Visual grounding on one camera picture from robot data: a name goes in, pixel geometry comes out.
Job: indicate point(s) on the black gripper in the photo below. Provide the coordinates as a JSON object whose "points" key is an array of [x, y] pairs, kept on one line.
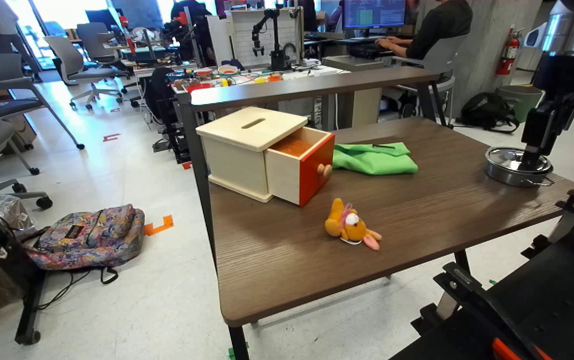
{"points": [[546, 122]]}

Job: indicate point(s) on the silver pot lid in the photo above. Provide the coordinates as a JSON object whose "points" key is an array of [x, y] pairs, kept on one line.
{"points": [[502, 159]]}

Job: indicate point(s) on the Franka robot arm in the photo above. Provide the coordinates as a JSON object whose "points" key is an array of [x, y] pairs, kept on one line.
{"points": [[568, 67]]}

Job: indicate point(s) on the small black robot arm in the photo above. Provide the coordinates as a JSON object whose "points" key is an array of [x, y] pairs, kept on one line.
{"points": [[277, 53]]}

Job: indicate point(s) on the silver pot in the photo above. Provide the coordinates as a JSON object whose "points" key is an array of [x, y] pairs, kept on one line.
{"points": [[508, 177]]}

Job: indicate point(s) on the green bin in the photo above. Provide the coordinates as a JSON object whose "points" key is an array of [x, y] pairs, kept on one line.
{"points": [[519, 101]]}

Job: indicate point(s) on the black bag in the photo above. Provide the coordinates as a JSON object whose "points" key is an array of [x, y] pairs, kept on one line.
{"points": [[486, 111]]}

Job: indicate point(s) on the red fire extinguisher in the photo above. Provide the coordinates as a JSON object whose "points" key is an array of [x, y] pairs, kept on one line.
{"points": [[507, 57]]}

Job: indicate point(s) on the green cloth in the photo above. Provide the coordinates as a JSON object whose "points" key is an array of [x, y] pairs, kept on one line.
{"points": [[376, 160]]}

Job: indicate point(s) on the seated person in black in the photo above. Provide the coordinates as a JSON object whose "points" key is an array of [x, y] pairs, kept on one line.
{"points": [[438, 23]]}

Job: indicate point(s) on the orange yellow plush toy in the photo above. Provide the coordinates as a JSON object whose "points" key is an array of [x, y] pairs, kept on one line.
{"points": [[350, 229]]}

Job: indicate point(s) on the computer monitor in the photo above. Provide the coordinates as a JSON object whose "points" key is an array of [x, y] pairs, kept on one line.
{"points": [[374, 12]]}

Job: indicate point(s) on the orange front wooden drawer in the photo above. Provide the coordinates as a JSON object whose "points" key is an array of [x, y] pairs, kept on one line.
{"points": [[314, 166]]}

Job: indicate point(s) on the grey desk with clutter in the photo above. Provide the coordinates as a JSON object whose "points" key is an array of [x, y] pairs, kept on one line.
{"points": [[312, 86]]}

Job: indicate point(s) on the wooden box with slot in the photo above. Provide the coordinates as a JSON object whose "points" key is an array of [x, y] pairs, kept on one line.
{"points": [[238, 151]]}

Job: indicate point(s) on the colourful patterned backpack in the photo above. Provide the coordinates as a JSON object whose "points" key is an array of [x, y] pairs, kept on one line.
{"points": [[88, 236]]}

